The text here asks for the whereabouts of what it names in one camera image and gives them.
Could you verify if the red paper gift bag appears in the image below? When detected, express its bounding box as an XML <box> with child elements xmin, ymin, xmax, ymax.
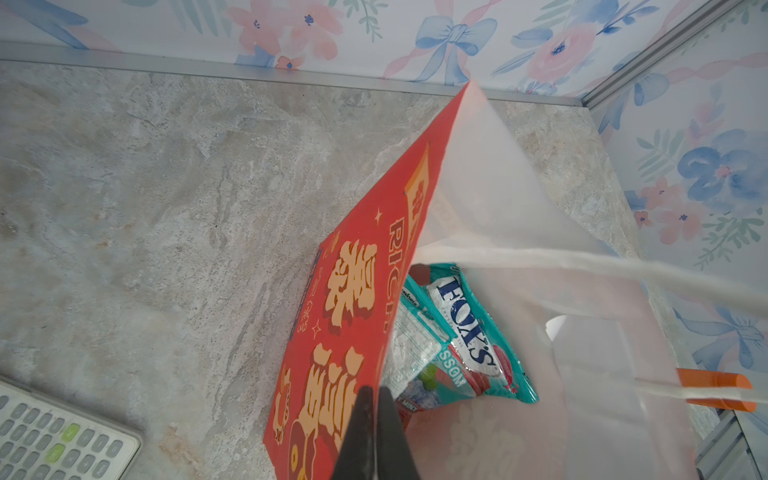
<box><xmin>263</xmin><ymin>84</ymin><xmax>767</xmax><ymax>479</ymax></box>

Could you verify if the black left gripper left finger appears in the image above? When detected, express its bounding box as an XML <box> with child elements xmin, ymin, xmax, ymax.
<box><xmin>331</xmin><ymin>386</ymin><xmax>375</xmax><ymax>480</ymax></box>

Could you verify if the orange cap bottle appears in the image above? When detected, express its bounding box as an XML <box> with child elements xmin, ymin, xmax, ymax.
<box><xmin>677</xmin><ymin>368</ymin><xmax>757</xmax><ymax>413</ymax></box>

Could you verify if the Fox's mint blossom candy bag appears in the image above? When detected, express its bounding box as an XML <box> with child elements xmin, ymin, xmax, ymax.
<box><xmin>411</xmin><ymin>263</ymin><xmax>539</xmax><ymax>408</ymax></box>

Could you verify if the white calculator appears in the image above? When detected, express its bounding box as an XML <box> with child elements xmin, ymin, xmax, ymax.
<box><xmin>1</xmin><ymin>378</ymin><xmax>143</xmax><ymax>480</ymax></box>

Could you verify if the green snack packet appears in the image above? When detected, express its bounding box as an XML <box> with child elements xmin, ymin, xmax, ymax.
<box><xmin>381</xmin><ymin>277</ymin><xmax>453</xmax><ymax>411</ymax></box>

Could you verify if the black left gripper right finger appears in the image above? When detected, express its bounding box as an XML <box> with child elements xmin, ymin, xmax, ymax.
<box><xmin>375</xmin><ymin>386</ymin><xmax>421</xmax><ymax>480</ymax></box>

